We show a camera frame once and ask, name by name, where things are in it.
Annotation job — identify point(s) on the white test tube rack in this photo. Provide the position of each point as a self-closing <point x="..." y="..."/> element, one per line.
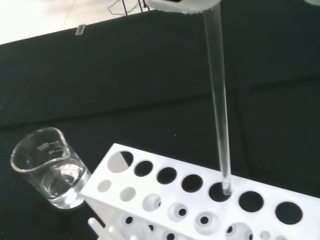
<point x="175" y="195"/>

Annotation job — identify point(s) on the clear glass beaker with water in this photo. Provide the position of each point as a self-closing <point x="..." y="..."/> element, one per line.
<point x="60" y="190"/>

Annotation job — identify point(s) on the clear cloth clip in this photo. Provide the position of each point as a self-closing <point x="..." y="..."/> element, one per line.
<point x="80" y="29"/>

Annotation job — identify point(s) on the black bench cloth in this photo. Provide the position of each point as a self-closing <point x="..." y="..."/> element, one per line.
<point x="125" y="87"/>

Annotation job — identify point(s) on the black tripod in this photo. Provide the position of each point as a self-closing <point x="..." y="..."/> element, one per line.
<point x="141" y="6"/>

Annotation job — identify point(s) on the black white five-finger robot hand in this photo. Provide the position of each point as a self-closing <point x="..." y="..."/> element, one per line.
<point x="175" y="5"/>

